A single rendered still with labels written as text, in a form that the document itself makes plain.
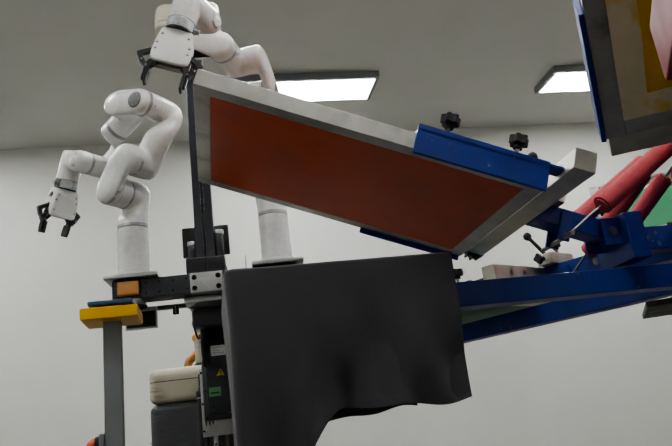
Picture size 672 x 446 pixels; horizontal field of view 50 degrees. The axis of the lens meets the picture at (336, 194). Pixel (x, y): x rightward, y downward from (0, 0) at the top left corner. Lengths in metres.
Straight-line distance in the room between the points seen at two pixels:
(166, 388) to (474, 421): 3.46
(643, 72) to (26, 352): 4.85
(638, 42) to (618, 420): 5.04
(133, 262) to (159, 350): 3.28
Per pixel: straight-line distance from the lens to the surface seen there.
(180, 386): 2.72
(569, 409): 6.10
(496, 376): 5.88
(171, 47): 1.89
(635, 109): 1.54
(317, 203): 1.97
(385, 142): 1.54
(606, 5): 1.40
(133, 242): 2.28
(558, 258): 2.41
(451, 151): 1.55
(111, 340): 1.78
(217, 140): 1.76
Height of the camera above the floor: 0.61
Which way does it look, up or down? 18 degrees up
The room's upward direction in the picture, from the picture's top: 7 degrees counter-clockwise
